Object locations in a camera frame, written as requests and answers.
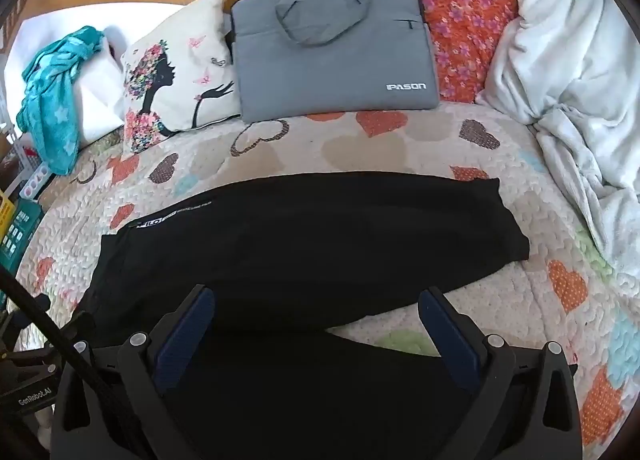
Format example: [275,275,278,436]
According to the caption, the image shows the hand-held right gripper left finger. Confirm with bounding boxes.
[50,284,217,460]

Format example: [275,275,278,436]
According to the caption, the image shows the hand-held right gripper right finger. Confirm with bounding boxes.
[418,286,584,460]

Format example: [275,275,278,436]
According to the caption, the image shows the black pants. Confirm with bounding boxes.
[75,171,531,460]

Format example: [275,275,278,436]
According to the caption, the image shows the teal box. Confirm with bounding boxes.
[0,200,45,273]

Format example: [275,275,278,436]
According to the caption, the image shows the yellow packet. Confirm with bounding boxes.
[0,189,17,237]

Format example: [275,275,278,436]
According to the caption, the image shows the white box with coloured dots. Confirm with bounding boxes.
[19,164,55,201]

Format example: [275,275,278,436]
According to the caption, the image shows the heart-print quilt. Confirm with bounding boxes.
[15,100,640,451]

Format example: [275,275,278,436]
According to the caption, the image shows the white pillow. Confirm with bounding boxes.
[72,27,132,145]

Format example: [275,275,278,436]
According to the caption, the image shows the teal star-print cloth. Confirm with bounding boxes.
[16,26,107,177]

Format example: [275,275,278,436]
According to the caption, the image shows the white printed cushion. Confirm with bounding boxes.
[120,0,242,157]

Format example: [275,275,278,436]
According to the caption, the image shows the grey laptop bag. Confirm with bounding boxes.
[230,0,442,125]

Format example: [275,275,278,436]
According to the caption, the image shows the white blanket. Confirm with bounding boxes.
[475,0,640,285]

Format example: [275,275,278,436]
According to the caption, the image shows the black cable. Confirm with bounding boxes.
[0,269,143,452]

